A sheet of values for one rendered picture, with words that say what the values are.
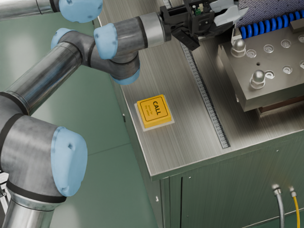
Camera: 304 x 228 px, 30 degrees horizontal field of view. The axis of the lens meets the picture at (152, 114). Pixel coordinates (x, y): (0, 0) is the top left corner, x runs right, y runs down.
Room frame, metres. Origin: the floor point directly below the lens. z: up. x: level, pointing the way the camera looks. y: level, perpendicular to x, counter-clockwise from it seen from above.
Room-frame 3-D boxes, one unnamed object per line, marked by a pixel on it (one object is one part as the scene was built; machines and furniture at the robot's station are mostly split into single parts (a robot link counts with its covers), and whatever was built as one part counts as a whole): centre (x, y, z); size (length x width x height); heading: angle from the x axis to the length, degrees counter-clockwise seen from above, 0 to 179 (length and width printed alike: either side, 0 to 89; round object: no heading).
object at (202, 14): (0.79, -0.10, 1.12); 0.12 x 0.08 x 0.09; 103
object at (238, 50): (0.75, -0.22, 1.05); 0.04 x 0.04 x 0.04
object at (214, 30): (0.79, -0.16, 1.09); 0.09 x 0.05 x 0.02; 102
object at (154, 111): (0.67, -0.01, 0.91); 0.07 x 0.07 x 0.02; 13
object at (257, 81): (0.66, -0.25, 1.05); 0.04 x 0.04 x 0.04
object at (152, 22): (0.78, -0.02, 1.11); 0.08 x 0.05 x 0.08; 13
